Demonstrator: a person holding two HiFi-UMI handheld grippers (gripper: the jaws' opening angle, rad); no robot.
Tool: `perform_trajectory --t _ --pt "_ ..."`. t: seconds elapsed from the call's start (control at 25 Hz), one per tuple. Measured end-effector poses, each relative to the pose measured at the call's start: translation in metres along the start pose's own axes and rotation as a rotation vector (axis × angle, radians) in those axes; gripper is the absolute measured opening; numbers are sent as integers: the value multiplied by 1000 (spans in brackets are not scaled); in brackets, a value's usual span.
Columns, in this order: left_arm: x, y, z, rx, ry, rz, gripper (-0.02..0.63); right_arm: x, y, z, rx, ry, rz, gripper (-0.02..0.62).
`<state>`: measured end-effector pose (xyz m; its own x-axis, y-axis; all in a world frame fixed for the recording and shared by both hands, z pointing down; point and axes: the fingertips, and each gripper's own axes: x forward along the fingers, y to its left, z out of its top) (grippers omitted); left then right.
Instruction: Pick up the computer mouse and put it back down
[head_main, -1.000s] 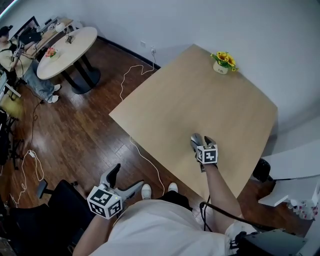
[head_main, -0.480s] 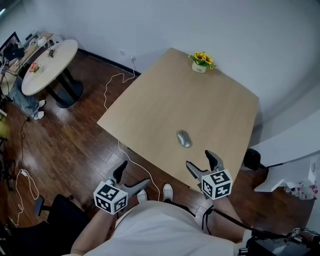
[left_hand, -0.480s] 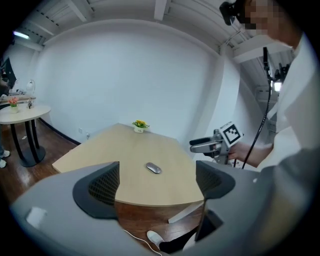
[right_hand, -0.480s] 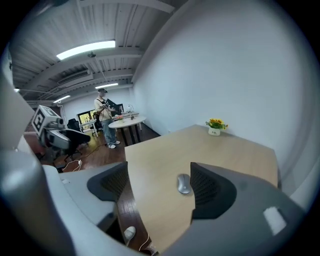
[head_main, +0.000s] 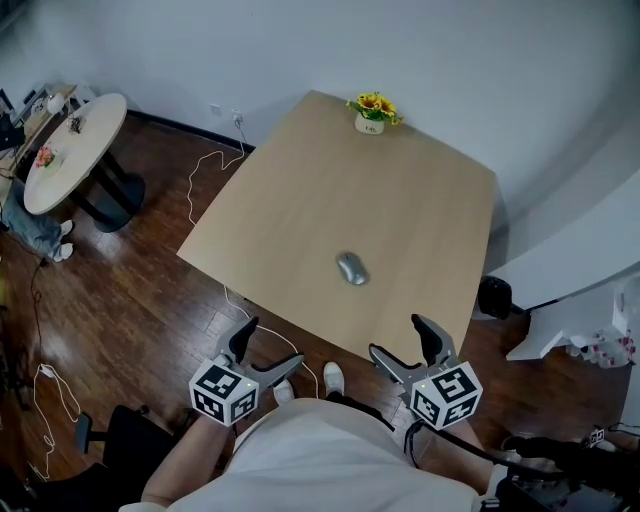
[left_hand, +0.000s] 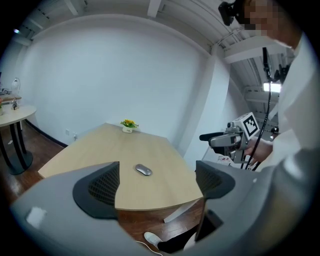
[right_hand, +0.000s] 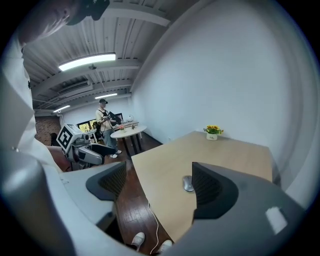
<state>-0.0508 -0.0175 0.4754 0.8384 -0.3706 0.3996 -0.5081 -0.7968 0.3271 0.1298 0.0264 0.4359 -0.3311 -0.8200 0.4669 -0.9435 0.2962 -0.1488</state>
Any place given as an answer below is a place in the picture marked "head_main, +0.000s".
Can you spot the black office chair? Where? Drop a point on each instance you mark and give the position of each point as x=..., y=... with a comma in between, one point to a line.
x=125, y=440

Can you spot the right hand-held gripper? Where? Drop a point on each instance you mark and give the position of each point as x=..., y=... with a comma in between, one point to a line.
x=447, y=395

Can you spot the yellow flowers in white pot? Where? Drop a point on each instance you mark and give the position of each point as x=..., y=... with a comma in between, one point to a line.
x=372, y=112

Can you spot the white wall socket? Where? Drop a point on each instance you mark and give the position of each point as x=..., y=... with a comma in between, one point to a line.
x=215, y=109
x=237, y=119

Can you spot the black equipment case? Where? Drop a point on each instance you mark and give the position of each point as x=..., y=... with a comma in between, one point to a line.
x=565, y=480

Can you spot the person's white shoe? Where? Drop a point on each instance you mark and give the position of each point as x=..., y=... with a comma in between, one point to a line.
x=284, y=392
x=334, y=379

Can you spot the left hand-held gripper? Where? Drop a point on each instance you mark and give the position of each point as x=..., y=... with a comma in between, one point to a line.
x=222, y=390

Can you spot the person's white left shoe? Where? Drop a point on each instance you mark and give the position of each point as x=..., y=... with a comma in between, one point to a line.
x=284, y=392

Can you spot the person's white shirt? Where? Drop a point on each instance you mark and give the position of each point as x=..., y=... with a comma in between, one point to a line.
x=320, y=460

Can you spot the silver grey mouse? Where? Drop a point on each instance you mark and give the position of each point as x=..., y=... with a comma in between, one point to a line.
x=352, y=268

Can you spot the person's left forearm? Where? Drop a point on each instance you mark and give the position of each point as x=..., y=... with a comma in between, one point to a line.
x=190, y=455

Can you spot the round white table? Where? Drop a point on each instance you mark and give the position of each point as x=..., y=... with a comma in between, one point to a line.
x=75, y=150

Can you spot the person's right forearm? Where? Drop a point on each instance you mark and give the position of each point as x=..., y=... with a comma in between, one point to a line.
x=457, y=450

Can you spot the white counter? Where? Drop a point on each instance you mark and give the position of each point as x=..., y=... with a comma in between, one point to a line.
x=565, y=260

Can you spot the white desk lamp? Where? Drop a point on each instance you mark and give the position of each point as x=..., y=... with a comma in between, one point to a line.
x=56, y=102

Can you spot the white and pink flowers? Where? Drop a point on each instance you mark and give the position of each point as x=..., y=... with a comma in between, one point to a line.
x=607, y=347

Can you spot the pink flowers in white pot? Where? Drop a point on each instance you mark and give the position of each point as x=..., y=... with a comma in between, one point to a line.
x=46, y=157

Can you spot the person's white right shoe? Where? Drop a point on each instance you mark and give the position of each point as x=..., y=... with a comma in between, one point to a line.
x=334, y=379

